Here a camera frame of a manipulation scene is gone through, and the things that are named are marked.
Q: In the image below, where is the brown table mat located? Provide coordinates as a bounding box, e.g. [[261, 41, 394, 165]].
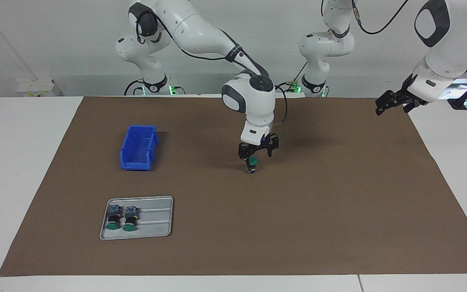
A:
[[0, 97, 467, 277]]

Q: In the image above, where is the grey metal tray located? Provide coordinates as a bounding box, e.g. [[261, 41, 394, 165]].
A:
[[99, 196, 174, 240]]

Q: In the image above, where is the blue plastic storage bin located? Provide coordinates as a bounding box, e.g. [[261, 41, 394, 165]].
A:
[[119, 125, 159, 171]]

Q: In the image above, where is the white box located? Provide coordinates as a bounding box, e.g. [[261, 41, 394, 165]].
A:
[[17, 78, 62, 98]]

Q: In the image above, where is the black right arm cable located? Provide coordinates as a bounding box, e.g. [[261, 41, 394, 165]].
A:
[[136, 12, 289, 126]]

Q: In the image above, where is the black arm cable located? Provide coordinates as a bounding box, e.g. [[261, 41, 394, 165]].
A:
[[351, 0, 409, 35], [136, 12, 289, 126]]

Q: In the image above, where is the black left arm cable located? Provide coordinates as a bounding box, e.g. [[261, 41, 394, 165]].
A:
[[351, 0, 409, 35]]

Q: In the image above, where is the black base cable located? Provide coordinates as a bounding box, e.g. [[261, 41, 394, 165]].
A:
[[124, 78, 145, 96], [276, 63, 308, 93]]

